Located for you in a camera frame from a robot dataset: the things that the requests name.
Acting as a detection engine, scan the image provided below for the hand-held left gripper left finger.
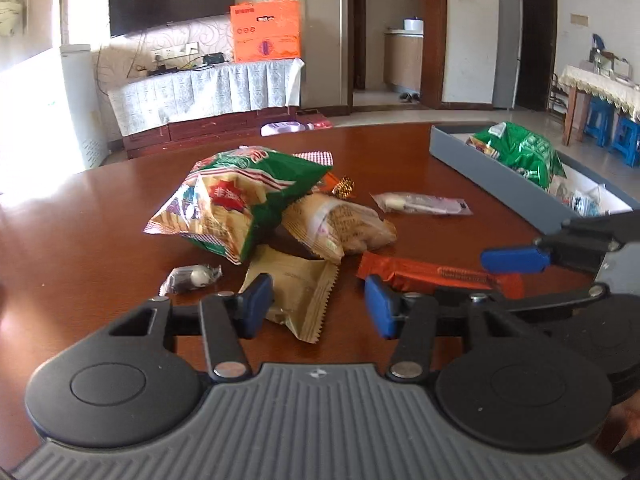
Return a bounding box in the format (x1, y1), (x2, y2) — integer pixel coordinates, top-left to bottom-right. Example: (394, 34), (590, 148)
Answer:
(107, 272), (276, 381)

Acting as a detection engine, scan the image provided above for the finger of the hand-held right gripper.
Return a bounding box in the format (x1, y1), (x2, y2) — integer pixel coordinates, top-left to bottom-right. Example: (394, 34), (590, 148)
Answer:
(497, 284), (608, 325)
(480, 210), (640, 275)

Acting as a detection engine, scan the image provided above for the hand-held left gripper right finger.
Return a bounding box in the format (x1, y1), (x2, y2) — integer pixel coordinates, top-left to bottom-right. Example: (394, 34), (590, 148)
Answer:
(364, 275), (538, 386)

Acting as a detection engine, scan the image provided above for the orange snack bar packet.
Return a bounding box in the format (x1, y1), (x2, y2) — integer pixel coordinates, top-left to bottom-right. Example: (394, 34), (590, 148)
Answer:
(356, 251), (525, 298)

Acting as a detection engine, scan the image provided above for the grey storage box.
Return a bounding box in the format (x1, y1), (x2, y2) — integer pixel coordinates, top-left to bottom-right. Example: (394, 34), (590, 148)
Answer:
(430, 121), (640, 233)

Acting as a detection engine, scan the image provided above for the clear packet with white candy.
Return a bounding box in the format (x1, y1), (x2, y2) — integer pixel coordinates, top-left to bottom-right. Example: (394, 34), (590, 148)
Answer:
(370, 191), (473, 217)

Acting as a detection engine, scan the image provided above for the tan sealed snack packet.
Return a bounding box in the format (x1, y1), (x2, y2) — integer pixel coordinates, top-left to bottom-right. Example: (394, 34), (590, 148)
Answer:
(239, 245), (341, 345)

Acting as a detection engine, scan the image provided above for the white blue snack packet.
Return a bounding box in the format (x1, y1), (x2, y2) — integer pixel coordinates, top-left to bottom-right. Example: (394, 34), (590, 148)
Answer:
(567, 187), (608, 218)

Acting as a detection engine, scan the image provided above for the beige bread packet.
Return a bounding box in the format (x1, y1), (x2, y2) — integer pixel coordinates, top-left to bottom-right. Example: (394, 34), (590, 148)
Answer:
(282, 191), (398, 265)

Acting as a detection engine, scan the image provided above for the green snack bag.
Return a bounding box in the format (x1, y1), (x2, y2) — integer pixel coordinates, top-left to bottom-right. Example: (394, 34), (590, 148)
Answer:
(467, 122), (567, 191)

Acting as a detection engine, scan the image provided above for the large green cracker bag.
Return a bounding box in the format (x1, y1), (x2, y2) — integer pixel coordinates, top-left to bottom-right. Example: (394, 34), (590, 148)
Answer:
(144, 146), (334, 265)

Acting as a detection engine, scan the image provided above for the blue plastic stool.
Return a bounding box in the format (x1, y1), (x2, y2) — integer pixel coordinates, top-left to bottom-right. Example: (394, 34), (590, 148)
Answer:
(585, 96), (615, 147)
(610, 115), (640, 168)

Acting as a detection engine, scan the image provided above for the wooden television cabinet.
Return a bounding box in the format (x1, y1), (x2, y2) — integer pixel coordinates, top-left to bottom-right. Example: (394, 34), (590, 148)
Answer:
(122, 107), (331, 158)

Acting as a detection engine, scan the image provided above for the dining table with lace cloth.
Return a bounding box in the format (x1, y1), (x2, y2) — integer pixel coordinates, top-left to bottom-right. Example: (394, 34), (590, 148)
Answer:
(557, 64), (640, 146)

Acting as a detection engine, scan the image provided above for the grey refrigerator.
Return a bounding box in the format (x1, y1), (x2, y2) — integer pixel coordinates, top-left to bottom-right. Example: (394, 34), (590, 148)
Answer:
(492, 0), (523, 110)

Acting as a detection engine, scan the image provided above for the dark wooden door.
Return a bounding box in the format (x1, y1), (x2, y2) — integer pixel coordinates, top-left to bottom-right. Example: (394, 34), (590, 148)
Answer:
(510, 0), (558, 111)

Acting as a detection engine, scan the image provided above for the cabinet with white cloth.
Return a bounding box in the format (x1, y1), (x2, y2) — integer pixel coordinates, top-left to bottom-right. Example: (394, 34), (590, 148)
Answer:
(107, 58), (305, 136)

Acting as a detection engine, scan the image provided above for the wooden kitchen cabinet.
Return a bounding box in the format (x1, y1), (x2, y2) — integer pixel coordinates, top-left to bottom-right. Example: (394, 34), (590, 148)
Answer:
(384, 30), (425, 92)

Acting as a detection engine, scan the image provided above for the white floor appliance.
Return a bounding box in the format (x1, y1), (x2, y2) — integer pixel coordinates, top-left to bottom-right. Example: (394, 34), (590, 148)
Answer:
(60, 44), (108, 168)

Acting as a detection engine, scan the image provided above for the orange cardboard box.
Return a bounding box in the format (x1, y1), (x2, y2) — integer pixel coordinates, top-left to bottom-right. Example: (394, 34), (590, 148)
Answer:
(230, 0), (302, 63)

